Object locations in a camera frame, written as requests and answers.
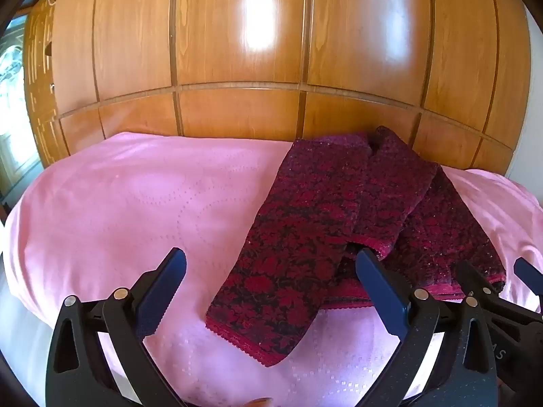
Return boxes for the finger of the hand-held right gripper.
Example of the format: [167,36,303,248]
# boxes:
[513,257,543,296]
[455,260,543,327]

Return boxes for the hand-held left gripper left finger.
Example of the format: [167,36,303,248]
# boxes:
[46,247,188,407]

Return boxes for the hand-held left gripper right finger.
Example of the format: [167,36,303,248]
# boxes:
[355,248,500,407]

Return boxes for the dark red floral knit garment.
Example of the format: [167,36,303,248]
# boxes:
[206,126,507,368]

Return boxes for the pink bedsheet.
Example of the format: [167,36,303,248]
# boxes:
[2,131,541,407]

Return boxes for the window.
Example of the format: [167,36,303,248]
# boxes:
[0,15,41,204]

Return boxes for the wooden wardrobe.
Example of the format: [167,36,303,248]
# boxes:
[23,0,533,176]

